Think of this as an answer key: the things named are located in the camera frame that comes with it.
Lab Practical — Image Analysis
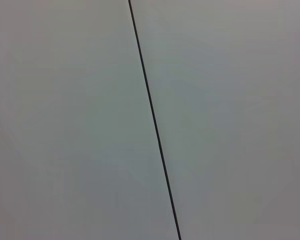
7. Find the thin black divider strip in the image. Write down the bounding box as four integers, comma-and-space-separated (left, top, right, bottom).
128, 0, 183, 240

